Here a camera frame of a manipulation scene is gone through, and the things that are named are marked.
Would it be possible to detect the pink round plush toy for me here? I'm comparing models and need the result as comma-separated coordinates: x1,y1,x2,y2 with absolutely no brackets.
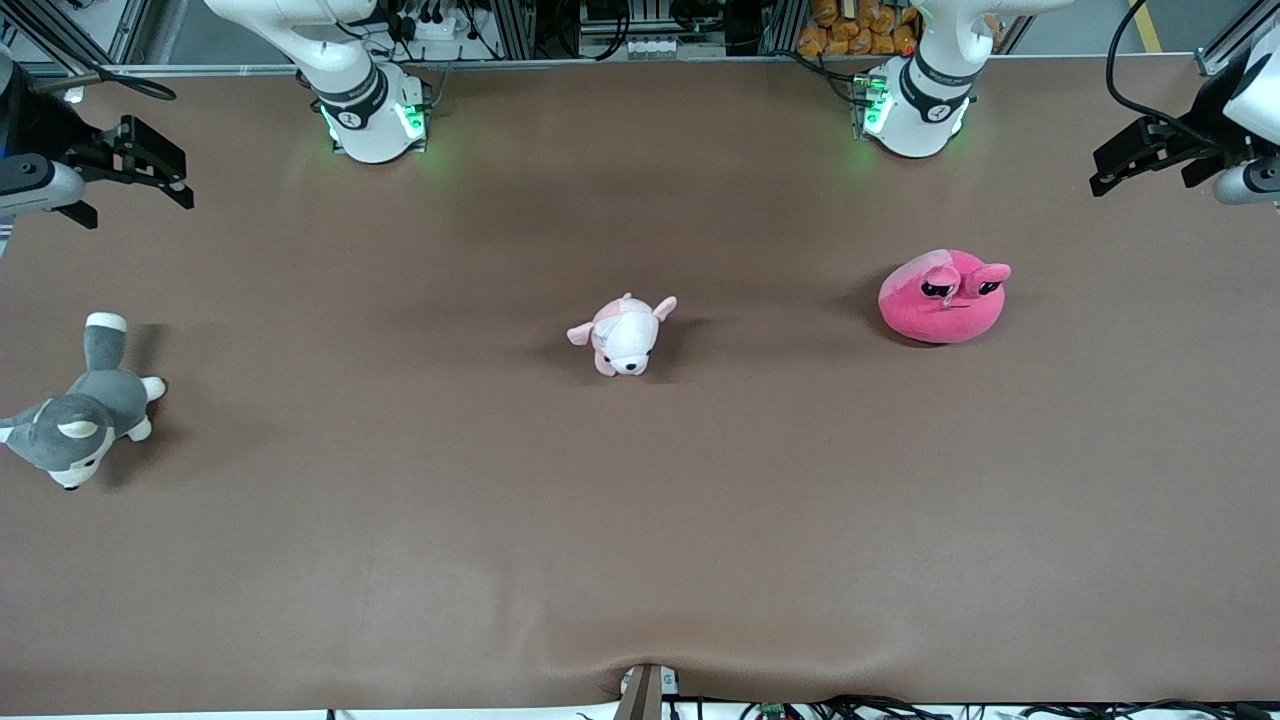
878,248,1012,346

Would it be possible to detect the grey white husky plush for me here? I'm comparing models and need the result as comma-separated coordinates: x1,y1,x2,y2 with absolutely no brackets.
0,312,167,491

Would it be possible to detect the orange packaged goods pile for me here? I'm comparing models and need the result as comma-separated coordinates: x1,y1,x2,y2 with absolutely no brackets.
797,0,923,58

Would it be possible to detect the white power strip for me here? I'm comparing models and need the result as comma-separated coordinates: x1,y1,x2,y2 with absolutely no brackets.
400,8,473,43

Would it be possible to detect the white pink plush pig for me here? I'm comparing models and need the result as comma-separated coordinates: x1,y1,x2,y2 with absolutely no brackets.
566,293,678,378

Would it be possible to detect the aluminium frame profile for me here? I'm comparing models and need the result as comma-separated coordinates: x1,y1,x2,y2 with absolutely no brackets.
108,0,153,63
1195,18,1280,77

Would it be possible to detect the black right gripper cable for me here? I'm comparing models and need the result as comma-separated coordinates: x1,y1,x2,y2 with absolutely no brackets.
30,62,177,102

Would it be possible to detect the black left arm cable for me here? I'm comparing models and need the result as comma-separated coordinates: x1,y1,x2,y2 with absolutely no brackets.
1104,0,1233,151

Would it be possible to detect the metal clamp bracket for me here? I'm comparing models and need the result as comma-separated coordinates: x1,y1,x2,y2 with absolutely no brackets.
612,662,683,720

